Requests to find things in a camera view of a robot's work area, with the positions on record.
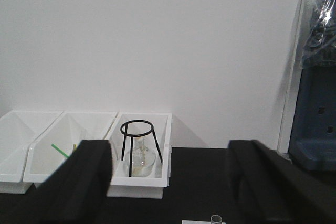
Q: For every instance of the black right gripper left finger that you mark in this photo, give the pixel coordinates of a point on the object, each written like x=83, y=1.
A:
x=76, y=190

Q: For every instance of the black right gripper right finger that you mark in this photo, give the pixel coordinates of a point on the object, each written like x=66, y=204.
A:
x=269, y=189

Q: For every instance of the grey pegboard drying rack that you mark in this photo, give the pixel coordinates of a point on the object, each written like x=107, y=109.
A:
x=312, y=142

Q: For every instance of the white middle storage bin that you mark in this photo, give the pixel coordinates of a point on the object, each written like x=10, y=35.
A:
x=69, y=129

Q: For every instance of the white storage bin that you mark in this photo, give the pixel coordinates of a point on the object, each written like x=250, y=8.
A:
x=18, y=130
x=141, y=187
x=69, y=129

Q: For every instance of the green stick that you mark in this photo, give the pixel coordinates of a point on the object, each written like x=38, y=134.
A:
x=60, y=151

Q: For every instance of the glass alcohol lamp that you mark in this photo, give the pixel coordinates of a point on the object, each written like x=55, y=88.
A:
x=143, y=159

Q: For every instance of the white right storage bin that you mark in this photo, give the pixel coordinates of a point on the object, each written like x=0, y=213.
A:
x=141, y=187

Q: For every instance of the white left storage bin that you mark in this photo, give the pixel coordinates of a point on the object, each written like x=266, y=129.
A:
x=18, y=130

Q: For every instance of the clear plastic bag of pegs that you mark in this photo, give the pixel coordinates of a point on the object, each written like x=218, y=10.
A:
x=319, y=48

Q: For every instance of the black wire tripod stand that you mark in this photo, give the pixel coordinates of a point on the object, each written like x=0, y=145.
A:
x=129, y=137

